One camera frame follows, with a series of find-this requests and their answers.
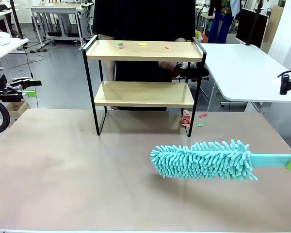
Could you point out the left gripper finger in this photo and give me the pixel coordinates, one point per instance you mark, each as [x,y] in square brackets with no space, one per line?
[24,83]
[14,97]

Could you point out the teal microfibre duster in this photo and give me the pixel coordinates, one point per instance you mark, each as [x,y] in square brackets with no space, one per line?
[196,160]

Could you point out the person's right hand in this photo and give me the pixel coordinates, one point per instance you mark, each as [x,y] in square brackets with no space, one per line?
[115,108]

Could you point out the person's left hand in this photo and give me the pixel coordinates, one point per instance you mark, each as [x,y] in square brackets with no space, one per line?
[167,65]

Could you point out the open brown cardboard box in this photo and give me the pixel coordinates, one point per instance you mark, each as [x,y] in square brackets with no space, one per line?
[17,108]

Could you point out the small white table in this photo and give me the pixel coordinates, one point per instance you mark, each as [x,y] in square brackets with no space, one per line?
[7,48]

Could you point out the white cloth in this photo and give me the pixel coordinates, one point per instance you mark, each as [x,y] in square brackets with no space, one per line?
[0,37]

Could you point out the black stand pole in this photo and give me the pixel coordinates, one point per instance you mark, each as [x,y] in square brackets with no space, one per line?
[15,19]

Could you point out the grey background desk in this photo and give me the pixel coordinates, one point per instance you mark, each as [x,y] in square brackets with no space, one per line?
[53,10]

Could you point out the large white table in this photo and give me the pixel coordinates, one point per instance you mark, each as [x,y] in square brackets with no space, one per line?
[245,72]

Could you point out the yellow paper scrap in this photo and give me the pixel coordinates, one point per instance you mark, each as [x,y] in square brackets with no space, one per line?
[142,44]

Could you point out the person in black shirt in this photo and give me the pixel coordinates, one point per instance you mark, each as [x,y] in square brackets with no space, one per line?
[143,19]

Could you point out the black office chair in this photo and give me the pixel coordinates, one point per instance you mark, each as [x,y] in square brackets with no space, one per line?
[196,72]

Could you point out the brown board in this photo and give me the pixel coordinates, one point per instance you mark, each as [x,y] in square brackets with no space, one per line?
[274,24]

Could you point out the black monitor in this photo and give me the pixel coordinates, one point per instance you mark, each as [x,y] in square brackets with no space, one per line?
[251,26]

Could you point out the background person blue trousers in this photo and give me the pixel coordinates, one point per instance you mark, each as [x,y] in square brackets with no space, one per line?
[220,26]

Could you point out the yellow green background object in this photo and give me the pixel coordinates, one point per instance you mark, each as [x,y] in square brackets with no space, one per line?
[198,35]

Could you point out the black monitor pole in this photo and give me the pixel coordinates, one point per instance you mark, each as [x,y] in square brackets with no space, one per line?
[260,3]

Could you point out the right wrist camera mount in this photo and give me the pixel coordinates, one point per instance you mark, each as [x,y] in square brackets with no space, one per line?
[285,85]

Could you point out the black frame wooden two-tier shelf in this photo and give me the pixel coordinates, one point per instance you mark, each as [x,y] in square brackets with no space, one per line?
[140,93]

